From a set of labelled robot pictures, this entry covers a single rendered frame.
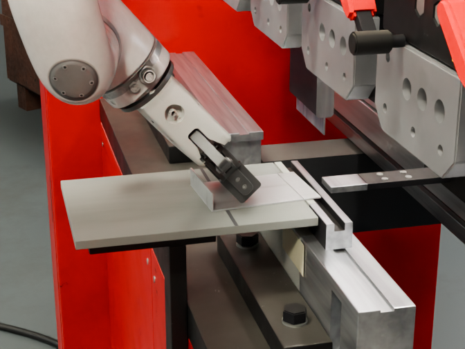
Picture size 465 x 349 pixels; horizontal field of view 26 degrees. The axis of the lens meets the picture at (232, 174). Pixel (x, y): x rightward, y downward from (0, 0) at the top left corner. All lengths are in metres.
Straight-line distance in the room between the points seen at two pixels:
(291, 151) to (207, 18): 0.43
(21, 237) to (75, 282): 1.43
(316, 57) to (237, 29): 1.03
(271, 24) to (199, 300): 0.33
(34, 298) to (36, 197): 0.83
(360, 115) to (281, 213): 0.56
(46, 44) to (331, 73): 0.26
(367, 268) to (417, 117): 0.33
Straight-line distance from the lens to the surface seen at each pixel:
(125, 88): 1.04
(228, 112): 1.57
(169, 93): 1.05
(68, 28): 0.93
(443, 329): 2.97
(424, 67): 0.74
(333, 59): 0.93
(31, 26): 0.94
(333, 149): 1.67
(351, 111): 1.67
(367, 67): 0.88
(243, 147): 1.49
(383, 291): 1.01
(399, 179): 1.20
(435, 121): 0.73
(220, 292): 1.21
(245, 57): 2.02
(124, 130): 1.79
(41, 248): 3.45
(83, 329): 2.18
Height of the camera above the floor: 1.43
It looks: 21 degrees down
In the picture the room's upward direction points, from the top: straight up
